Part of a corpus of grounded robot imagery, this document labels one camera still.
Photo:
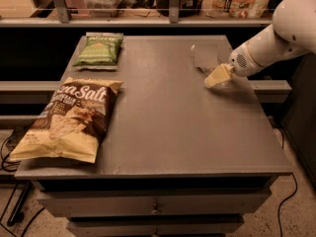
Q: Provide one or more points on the sea salt chip bag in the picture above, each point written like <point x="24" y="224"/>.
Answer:
<point x="73" y="124"/>

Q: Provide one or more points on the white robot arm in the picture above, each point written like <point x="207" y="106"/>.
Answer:
<point x="292" y="33"/>

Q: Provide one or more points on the colourful snack bag on shelf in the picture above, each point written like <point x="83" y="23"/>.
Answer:
<point x="240" y="9"/>

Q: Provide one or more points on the green jalapeno chip bag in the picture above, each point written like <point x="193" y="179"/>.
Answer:
<point x="101" y="51"/>

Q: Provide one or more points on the grey cabinet drawer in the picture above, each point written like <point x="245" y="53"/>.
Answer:
<point x="146" y="203"/>
<point x="165" y="226"/>

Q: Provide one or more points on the grey cabinet lower drawer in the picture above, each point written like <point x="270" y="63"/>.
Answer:
<point x="165" y="226"/>

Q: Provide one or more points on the clear plastic water bottle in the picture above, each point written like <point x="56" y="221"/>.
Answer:
<point x="205" y="57"/>

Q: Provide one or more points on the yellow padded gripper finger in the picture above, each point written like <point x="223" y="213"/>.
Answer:
<point x="221" y="74"/>

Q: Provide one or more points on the grey cabinet upper drawer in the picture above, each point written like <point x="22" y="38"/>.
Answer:
<point x="146" y="203"/>

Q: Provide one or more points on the metal shelf rail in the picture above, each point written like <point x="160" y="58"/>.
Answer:
<point x="129" y="14"/>

